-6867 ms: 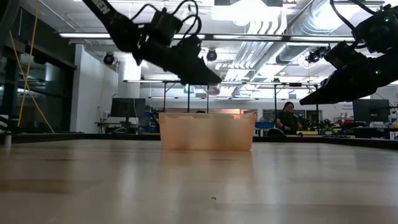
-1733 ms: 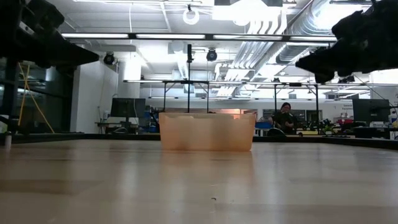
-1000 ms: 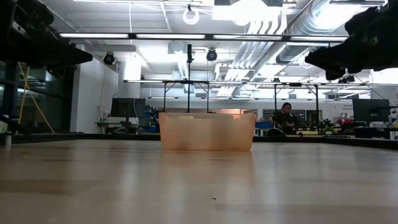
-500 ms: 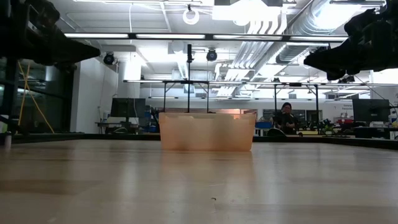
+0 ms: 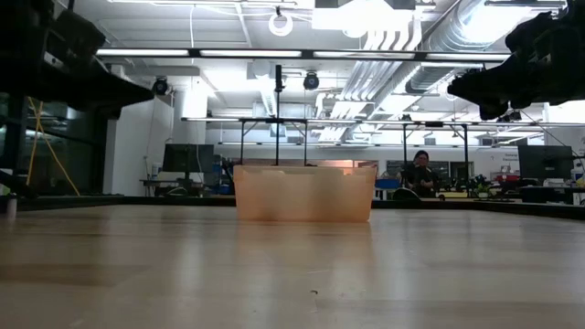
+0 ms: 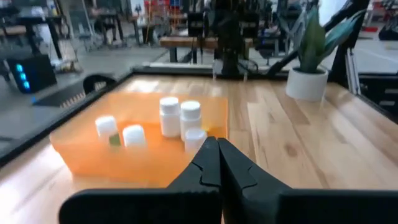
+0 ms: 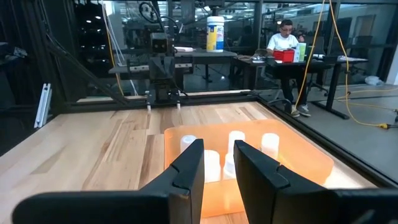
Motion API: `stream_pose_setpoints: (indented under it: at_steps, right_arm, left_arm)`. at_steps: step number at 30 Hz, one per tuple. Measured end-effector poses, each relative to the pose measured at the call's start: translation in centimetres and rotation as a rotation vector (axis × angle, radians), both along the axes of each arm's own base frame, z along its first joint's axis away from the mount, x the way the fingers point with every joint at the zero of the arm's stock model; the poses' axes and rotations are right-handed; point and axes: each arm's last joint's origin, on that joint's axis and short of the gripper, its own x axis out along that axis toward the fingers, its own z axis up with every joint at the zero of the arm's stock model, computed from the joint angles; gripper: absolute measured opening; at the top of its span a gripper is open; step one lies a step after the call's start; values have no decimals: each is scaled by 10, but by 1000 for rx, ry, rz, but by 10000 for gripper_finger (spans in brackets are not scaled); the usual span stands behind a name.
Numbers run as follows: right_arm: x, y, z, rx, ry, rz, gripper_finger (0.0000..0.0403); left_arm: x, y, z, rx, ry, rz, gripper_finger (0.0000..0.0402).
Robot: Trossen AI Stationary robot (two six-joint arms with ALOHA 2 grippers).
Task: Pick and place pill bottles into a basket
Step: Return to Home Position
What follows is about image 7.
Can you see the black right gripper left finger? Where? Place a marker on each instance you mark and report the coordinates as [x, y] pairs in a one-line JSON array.
[[155, 208]]

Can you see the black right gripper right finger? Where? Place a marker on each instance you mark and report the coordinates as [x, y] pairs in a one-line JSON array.
[[280, 202]]

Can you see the small white pill bottle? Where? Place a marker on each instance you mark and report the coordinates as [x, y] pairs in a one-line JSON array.
[[270, 144]]

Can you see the clear translucent pill bottle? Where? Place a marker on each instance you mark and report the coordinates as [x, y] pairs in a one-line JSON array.
[[229, 168]]

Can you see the large white pill bottle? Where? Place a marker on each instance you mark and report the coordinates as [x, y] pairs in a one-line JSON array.
[[212, 166]]

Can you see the tall white pill bottle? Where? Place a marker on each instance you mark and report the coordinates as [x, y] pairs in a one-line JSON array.
[[237, 141]]

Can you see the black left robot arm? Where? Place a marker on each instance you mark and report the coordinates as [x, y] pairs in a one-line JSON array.
[[161, 93]]

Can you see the orange translucent plastic basket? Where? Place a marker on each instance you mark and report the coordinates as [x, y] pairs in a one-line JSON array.
[[295, 155]]

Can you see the grey table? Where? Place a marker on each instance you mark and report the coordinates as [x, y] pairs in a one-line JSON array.
[[205, 54]]

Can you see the white yellow wipes canister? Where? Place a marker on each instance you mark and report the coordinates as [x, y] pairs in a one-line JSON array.
[[215, 34]]

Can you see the red box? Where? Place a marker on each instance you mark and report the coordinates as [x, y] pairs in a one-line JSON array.
[[283, 56]]

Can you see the person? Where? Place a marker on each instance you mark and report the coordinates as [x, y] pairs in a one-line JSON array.
[[283, 42]]

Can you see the silver aluminium extrusion bar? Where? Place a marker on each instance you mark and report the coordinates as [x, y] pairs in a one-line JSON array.
[[42, 107]]

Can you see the green white carton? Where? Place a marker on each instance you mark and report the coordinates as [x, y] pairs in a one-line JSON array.
[[300, 53]]

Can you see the black office desk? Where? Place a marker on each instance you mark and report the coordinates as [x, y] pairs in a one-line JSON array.
[[326, 65]]

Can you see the white bag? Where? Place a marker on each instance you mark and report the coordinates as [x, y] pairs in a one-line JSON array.
[[373, 81]]

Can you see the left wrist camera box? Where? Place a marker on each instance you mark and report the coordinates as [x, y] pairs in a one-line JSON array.
[[159, 43]]

